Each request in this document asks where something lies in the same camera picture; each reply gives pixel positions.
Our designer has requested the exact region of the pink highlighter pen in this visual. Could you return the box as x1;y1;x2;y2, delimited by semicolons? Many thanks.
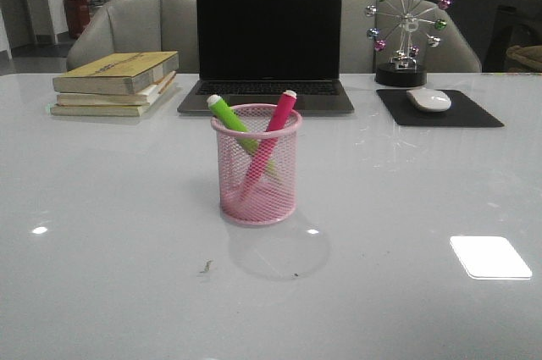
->
239;89;297;202

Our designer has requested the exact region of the green highlighter pen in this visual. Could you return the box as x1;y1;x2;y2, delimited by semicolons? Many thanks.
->
207;94;258;157

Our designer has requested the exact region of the pink mesh pen holder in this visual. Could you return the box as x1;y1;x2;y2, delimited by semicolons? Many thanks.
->
211;103;302;225

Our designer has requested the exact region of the grey open laptop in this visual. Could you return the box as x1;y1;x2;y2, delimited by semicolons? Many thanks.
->
178;0;354;115

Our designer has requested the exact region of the black mouse pad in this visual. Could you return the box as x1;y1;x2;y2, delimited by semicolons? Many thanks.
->
377;89;504;128

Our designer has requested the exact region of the middle book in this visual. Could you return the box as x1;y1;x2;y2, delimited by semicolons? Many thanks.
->
57;72;176;106

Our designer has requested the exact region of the grey armchair right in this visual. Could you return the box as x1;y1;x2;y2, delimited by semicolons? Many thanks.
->
340;0;482;74

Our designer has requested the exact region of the grey armchair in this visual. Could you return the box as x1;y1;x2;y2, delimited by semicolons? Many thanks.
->
66;0;199;73
340;0;482;74

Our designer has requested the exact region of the top yellow book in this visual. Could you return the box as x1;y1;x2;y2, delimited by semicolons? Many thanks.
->
53;51;179;95

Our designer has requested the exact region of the white computer mouse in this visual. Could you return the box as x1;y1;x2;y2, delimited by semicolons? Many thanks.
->
406;87;451;113

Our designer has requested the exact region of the grey armchair left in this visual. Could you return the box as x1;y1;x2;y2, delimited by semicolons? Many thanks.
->
66;0;199;73

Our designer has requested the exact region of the ferris wheel desk ornament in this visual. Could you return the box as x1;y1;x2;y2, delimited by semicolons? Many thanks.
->
364;0;452;88

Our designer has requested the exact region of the bottom book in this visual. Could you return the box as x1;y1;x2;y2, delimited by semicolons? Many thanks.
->
49;82;176;117

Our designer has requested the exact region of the red bin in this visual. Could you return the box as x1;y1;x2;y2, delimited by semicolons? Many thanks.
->
64;0;91;38

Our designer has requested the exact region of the black side table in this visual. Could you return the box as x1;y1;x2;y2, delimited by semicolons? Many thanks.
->
483;0;541;72

